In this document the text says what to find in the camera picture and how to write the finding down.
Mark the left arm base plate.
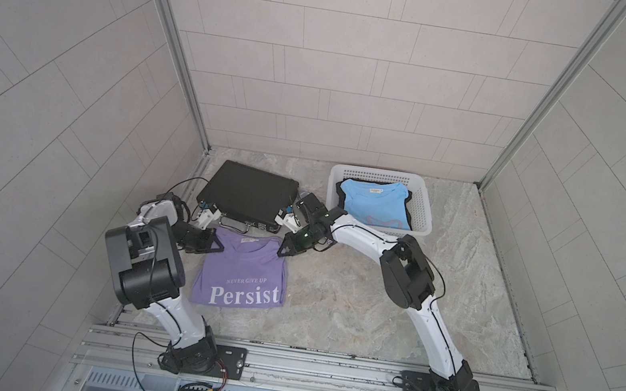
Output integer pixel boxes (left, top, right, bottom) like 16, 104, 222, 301
158, 335, 249, 383

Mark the purple t-shirt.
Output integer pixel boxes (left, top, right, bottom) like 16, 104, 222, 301
190, 228, 288, 309

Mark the aluminium rail frame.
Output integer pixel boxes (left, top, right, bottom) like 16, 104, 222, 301
72, 324, 556, 391

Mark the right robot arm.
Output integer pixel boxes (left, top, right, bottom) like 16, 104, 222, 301
275, 193, 480, 391

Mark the left corner metal post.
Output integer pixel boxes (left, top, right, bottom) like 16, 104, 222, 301
154, 0, 211, 152

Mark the left black cable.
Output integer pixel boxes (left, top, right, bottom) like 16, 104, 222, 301
124, 325, 196, 391

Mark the light blue t-shirt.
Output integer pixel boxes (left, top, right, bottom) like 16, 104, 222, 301
334, 174, 419, 234

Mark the white plastic basket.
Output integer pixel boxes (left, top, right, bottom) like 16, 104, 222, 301
325, 164, 433, 238

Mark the corner metal post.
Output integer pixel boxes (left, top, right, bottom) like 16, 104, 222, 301
477, 0, 626, 194
154, 0, 211, 152

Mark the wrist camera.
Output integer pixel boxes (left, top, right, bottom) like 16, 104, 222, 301
191, 201, 223, 230
275, 205, 301, 233

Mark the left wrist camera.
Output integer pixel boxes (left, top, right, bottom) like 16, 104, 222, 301
191, 201, 223, 230

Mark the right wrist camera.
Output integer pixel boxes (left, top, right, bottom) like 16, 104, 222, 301
275, 205, 301, 233

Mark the right corner metal post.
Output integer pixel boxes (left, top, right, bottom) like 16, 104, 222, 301
477, 0, 626, 194

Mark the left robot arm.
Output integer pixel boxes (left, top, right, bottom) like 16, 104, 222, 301
104, 192, 224, 375

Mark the black closed laptop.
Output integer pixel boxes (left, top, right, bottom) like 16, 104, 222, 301
197, 160, 299, 234

